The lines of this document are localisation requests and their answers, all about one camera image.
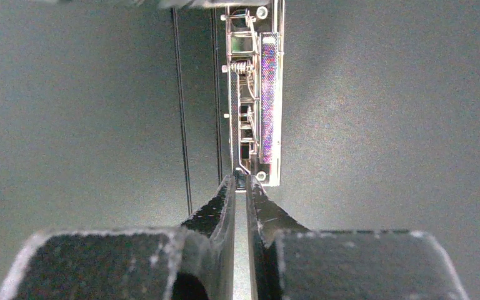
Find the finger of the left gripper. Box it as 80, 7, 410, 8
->
154, 0, 270, 9

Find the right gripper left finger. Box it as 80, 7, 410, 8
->
0, 176, 236, 299

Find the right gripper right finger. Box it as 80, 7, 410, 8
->
246, 176, 468, 299

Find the red folder black inside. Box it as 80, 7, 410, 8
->
0, 1, 480, 299

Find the metal folder clip mechanism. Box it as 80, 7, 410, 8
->
221, 1, 285, 187

